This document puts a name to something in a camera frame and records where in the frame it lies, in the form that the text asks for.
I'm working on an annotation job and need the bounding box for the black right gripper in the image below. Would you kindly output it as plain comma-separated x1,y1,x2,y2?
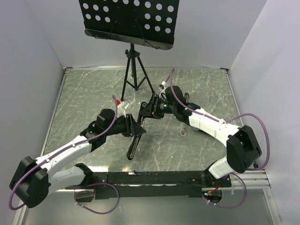
139,94,176,120

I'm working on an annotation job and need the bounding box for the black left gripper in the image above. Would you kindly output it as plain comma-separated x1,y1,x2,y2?
105,113,146,137

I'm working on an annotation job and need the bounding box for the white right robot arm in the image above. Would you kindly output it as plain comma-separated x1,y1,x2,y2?
139,86,262,187

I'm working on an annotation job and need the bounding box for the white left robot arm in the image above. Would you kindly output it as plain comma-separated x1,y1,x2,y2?
9,109,146,208

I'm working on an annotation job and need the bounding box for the small open staple box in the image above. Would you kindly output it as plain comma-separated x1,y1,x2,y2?
153,136,163,145

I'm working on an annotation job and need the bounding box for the black tripod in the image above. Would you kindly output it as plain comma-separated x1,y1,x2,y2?
120,44,155,101

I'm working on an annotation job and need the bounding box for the black perforated music stand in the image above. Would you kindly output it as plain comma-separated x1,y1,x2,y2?
79,0,180,50

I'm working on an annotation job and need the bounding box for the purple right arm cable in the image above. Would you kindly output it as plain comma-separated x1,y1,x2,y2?
168,67,270,171

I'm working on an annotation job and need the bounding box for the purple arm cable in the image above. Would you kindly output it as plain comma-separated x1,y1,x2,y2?
168,67,270,171
8,95,118,210

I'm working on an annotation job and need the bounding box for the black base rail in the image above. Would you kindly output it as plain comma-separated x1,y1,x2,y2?
65,170,237,200

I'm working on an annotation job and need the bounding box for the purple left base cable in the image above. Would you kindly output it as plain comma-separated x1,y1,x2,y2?
74,182,122,215

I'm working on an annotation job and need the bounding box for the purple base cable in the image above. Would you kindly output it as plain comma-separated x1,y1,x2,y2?
203,181,248,209
74,182,122,215

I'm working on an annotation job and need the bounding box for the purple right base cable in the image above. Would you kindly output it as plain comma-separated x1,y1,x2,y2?
203,181,248,209

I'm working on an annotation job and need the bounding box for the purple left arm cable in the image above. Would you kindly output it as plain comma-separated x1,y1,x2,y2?
8,95,118,210

